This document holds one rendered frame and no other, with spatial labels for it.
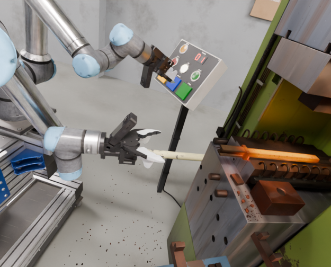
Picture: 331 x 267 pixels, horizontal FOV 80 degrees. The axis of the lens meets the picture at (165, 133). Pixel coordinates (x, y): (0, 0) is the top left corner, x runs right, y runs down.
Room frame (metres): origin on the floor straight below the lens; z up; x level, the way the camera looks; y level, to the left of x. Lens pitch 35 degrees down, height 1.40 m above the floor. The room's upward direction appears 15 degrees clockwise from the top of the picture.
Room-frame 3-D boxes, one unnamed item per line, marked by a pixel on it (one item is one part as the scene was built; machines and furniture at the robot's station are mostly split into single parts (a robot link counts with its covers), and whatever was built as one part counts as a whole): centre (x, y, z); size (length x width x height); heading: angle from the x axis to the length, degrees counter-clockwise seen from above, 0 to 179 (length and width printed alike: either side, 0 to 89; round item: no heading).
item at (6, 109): (0.70, 0.68, 0.87); 0.15 x 0.15 x 0.10
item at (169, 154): (0.93, -0.12, 0.62); 0.44 x 0.05 x 0.05; 105
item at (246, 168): (0.67, -0.50, 0.96); 0.42 x 0.20 x 0.09; 105
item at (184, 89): (0.98, -0.04, 1.01); 0.07 x 0.05 x 0.07; 40
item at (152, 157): (0.45, 0.03, 0.97); 0.09 x 0.03 x 0.06; 69
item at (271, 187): (0.46, -0.40, 0.95); 0.12 x 0.09 x 0.07; 105
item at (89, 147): (0.46, 0.21, 0.98); 0.08 x 0.05 x 0.08; 15
